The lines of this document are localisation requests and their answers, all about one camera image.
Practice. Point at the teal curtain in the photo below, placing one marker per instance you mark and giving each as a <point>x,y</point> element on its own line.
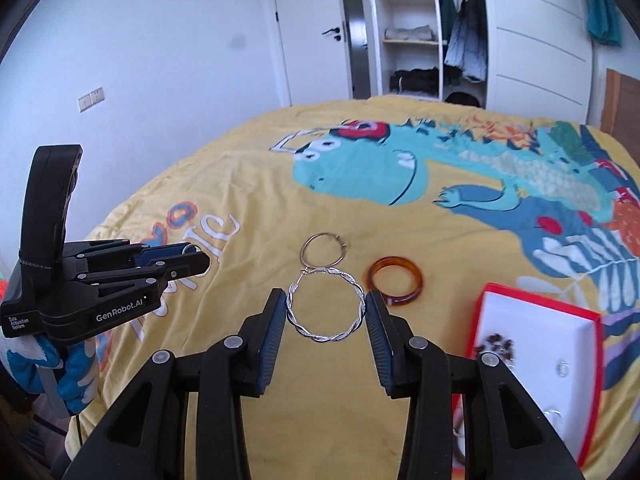
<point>602,10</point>

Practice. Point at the red cardboard box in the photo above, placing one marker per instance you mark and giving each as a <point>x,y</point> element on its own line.
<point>530,330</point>

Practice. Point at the wall switch plate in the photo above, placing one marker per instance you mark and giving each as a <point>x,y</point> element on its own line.
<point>91,99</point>

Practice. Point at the wooden headboard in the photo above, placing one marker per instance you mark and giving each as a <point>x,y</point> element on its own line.
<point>622,110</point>

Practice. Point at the folded beige clothes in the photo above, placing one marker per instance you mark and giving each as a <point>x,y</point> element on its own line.
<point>407,33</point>

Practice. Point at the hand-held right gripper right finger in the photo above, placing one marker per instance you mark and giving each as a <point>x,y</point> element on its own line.
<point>382,350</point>

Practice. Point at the white door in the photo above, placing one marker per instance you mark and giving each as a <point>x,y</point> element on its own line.
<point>305,25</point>

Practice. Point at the thin gold hoop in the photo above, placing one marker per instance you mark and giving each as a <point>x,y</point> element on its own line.
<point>303,255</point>

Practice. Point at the twisted silver hoop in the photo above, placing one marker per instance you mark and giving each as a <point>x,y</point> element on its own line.
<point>300,327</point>
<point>550,411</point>

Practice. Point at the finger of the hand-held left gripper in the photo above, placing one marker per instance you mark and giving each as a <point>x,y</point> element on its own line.
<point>185,265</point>
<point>160,252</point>

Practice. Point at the amber bangle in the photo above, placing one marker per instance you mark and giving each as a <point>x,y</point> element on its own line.
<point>372,285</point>

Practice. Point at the hanging jackets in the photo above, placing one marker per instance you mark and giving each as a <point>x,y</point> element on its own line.
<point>465,25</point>

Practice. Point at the white wardrobe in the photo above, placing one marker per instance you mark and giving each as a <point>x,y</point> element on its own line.
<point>535,35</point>

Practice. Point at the black bag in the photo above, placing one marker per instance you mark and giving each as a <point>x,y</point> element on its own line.
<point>462,98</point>

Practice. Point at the folded black clothes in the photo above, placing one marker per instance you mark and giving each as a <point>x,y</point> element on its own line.
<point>415,80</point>

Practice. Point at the person's left hand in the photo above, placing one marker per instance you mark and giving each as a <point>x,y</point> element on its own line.
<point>75,375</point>

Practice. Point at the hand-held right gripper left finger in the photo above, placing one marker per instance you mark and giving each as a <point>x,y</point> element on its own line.
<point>272,340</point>

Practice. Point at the yellow dinosaur printed blanket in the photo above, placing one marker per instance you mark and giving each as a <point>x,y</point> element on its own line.
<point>250,185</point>

